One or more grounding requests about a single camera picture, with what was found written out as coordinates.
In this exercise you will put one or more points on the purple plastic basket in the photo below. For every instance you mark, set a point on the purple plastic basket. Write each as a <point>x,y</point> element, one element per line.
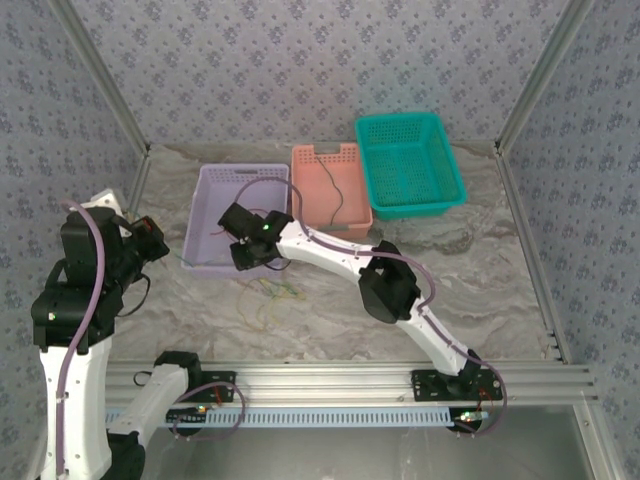
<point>220,200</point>

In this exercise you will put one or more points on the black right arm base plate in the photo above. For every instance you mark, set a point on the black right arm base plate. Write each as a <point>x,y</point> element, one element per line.
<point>425,387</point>

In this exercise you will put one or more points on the aluminium mounting rail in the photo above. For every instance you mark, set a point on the aluminium mounting rail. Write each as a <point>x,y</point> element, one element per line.
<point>320,382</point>

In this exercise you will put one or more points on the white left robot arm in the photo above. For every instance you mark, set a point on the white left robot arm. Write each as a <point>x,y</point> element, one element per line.
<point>80,400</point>

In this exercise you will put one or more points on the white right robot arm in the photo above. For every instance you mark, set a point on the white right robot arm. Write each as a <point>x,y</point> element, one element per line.
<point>320,256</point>

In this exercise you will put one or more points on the small circuit board with LED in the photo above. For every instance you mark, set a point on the small circuit board with LED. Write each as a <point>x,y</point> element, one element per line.
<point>192,416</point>
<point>470,419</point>

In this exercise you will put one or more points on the pink plastic basket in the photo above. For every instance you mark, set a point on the pink plastic basket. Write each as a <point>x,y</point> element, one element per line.
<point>310,200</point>

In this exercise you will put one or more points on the grey metal panel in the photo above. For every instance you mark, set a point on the grey metal panel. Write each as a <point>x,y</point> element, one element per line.
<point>320,455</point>

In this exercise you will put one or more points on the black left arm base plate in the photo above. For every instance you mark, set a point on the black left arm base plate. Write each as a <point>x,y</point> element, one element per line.
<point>220,385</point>

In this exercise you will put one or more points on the teal plastic basket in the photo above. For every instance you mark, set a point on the teal plastic basket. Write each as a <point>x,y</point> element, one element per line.
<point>415,170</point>

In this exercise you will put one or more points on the aluminium corner post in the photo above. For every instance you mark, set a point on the aluminium corner post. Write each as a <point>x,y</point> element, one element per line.
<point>541,75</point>
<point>105,75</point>

